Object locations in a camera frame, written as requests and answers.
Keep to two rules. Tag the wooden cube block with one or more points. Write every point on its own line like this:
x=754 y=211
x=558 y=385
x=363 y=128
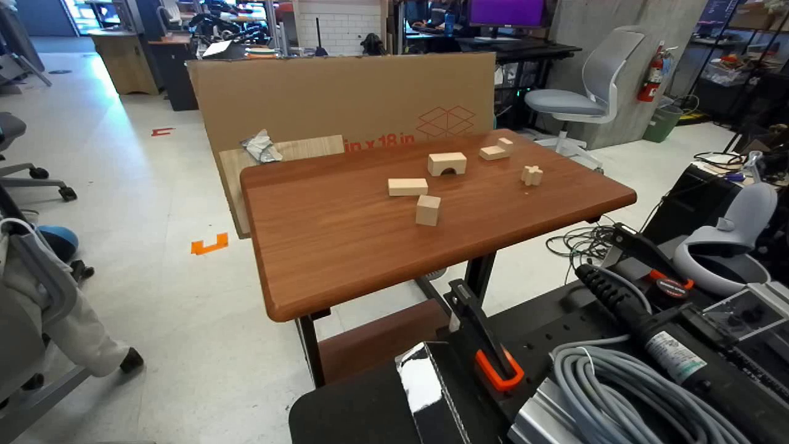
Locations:
x=428 y=211

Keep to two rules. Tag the large cardboard sheet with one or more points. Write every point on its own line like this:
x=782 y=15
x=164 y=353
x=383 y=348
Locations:
x=372 y=102

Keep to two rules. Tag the black orange bar clamp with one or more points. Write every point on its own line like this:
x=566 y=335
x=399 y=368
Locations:
x=491 y=358

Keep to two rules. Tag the white VR controller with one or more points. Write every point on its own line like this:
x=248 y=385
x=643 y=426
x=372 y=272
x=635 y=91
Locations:
x=719 y=257

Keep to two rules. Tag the white grey office chair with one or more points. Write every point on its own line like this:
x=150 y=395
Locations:
x=598 y=99

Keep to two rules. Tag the L-shaped wooden block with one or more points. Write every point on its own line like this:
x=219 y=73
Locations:
x=502 y=150

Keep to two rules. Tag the arch-shaped wooden block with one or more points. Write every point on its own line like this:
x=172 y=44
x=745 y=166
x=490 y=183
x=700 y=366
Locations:
x=448 y=165

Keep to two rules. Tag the red fire extinguisher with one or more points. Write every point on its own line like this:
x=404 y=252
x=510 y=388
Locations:
x=651 y=77

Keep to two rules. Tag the cross-shaped wooden block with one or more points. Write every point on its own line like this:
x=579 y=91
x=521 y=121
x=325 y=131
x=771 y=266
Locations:
x=532 y=176

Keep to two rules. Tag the rectangular wooden block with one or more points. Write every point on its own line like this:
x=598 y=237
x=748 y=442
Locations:
x=409 y=187

